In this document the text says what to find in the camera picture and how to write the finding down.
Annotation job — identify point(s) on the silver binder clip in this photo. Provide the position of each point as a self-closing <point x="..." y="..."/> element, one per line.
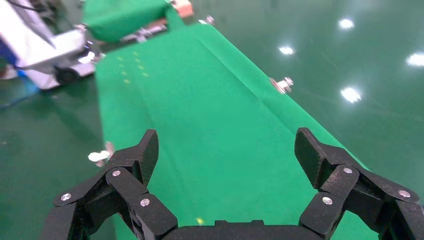
<point x="98" y="155"/>
<point x="208" y="20"/>
<point x="283" y="84"/>

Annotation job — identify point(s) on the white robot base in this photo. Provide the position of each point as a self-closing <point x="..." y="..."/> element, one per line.
<point x="39" y="49"/>

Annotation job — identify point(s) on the orange brown block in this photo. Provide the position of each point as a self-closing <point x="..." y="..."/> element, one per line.
<point x="184" y="7"/>

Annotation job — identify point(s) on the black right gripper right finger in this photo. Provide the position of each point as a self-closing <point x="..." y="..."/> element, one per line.
<point x="348" y="195"/>

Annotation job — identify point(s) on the green table cloth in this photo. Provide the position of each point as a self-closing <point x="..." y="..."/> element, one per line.
<point x="215" y="116"/>

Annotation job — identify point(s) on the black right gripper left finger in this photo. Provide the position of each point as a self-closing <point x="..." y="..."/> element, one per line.
<point x="129" y="198"/>

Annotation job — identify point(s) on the green fabric bundle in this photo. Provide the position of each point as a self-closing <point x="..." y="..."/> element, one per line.
<point x="122" y="16"/>

